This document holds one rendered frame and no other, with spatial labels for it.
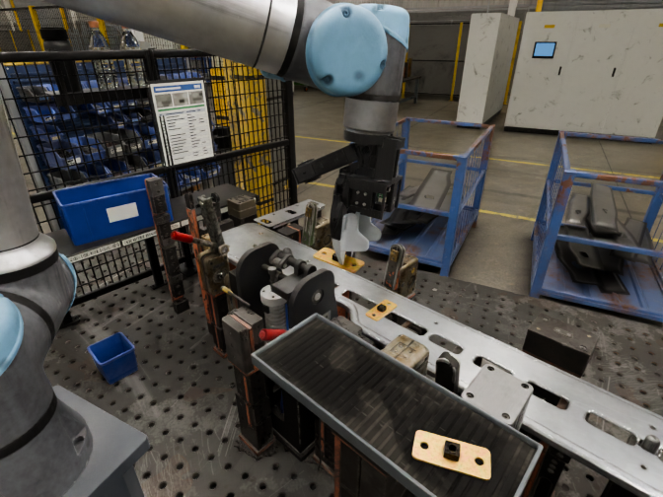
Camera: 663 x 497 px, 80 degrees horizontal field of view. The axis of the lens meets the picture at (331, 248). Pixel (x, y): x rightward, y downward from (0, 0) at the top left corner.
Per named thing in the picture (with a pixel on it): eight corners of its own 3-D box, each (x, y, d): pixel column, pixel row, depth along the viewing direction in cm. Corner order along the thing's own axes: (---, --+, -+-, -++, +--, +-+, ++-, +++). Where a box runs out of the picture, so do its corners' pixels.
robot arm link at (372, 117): (335, 97, 53) (360, 96, 60) (332, 131, 55) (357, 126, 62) (388, 104, 50) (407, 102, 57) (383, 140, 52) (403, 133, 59)
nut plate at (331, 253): (365, 263, 66) (366, 257, 65) (353, 273, 63) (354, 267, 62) (325, 248, 70) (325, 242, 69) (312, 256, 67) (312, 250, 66)
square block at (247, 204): (263, 280, 162) (256, 198, 145) (248, 288, 157) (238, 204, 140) (252, 273, 167) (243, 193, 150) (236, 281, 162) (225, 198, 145)
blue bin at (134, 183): (176, 220, 135) (168, 183, 129) (74, 247, 118) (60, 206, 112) (159, 206, 146) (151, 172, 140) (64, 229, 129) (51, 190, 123)
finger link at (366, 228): (374, 265, 65) (379, 215, 61) (342, 255, 68) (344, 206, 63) (381, 256, 68) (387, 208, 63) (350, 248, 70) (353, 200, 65)
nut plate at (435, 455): (489, 451, 45) (491, 444, 45) (490, 482, 42) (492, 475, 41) (415, 430, 48) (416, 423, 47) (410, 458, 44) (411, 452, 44)
